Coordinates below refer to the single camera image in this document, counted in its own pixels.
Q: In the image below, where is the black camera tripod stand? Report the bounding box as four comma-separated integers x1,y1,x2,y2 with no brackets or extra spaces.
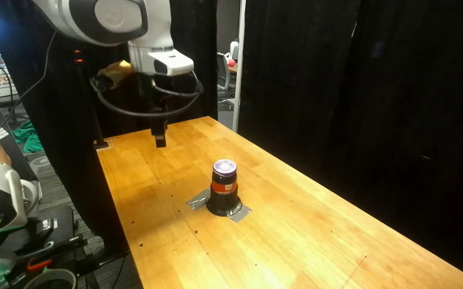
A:
70,47,110,150

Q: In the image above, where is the black looped camera cable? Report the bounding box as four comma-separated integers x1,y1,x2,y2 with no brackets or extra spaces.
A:
89,60,206,121

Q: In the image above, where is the black equipment bag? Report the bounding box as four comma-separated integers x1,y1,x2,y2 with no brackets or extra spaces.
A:
4,201,108,289

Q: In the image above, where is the thin black hanging cable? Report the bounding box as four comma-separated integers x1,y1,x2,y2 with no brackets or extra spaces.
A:
0,31,60,158

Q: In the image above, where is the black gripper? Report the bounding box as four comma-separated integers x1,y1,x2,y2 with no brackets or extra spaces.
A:
134,71,174,150

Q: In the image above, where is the large grey duct tape piece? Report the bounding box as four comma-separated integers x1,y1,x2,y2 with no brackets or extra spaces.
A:
226,204,253,224

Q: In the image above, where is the small grey duct tape piece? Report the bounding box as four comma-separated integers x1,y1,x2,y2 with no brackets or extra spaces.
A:
187,190,213,212

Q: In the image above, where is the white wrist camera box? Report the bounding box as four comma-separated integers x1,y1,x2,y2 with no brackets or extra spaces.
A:
149,49,197,77

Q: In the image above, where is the orange handled tool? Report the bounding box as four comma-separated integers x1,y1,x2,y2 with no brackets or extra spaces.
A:
26,257,55,273

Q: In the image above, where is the green cable pile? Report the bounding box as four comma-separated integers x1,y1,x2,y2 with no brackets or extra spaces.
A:
12,118,46,156

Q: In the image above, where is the black curtain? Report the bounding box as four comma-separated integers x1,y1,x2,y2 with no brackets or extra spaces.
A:
240,0,463,272
0,0,221,256

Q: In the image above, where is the dark cup with orange band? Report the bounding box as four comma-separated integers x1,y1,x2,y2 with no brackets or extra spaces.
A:
208,158,243,219

